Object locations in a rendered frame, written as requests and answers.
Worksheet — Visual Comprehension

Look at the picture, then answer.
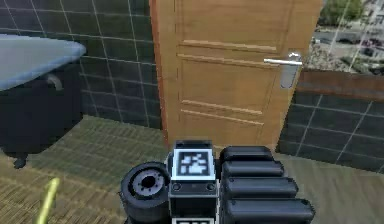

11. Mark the black bathtub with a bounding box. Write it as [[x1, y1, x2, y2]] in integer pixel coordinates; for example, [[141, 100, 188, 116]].
[[0, 33, 87, 170]]

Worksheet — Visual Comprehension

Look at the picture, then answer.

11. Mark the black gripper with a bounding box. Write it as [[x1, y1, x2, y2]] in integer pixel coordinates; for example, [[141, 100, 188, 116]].
[[119, 161, 172, 224]]

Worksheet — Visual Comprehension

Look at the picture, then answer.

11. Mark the silver door handle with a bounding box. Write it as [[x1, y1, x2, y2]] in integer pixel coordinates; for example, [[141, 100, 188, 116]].
[[263, 51, 304, 90]]

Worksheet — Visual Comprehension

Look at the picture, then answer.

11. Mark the yellow-green rod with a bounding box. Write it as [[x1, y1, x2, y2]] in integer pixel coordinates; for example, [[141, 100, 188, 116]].
[[35, 177, 61, 224]]

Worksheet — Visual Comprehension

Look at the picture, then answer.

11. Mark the brown wooden door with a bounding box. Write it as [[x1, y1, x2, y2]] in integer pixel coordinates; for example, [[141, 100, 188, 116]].
[[149, 0, 324, 155]]

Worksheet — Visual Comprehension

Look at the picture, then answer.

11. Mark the window with brown sill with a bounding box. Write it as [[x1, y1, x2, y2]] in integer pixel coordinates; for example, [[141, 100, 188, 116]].
[[296, 0, 384, 102]]

